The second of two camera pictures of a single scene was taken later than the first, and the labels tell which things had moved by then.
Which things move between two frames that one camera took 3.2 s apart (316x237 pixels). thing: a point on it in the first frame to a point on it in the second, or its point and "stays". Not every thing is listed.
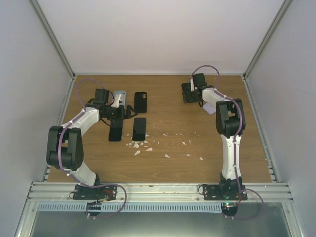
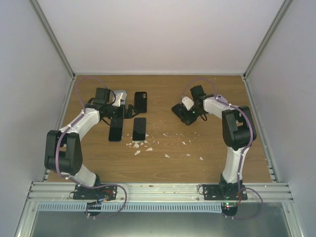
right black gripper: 190,98 to 187,118
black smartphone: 139,129 stays
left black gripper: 122,115 stays
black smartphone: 115,131 stays
